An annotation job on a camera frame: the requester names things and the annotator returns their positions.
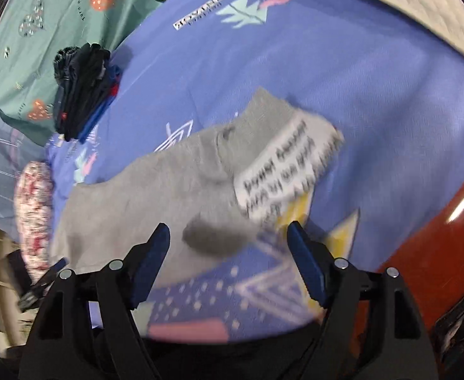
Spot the white quilted pillow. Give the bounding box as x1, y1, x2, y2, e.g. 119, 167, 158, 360
226, 0, 464, 68

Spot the green heart print pillow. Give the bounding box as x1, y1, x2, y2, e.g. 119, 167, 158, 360
0, 0, 217, 147

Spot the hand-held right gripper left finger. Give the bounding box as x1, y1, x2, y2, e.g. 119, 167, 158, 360
18, 223, 171, 380

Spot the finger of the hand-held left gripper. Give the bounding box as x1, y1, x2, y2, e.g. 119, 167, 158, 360
17, 258, 69, 313

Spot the rolled floral blanket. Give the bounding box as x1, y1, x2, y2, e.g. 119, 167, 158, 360
13, 160, 55, 282

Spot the purple printed bed sheet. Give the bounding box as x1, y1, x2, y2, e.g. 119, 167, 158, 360
44, 0, 464, 343

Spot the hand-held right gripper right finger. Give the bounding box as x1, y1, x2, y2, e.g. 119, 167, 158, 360
287, 222, 440, 380

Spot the grey sweatshirt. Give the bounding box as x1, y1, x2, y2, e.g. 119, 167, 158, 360
50, 87, 345, 276

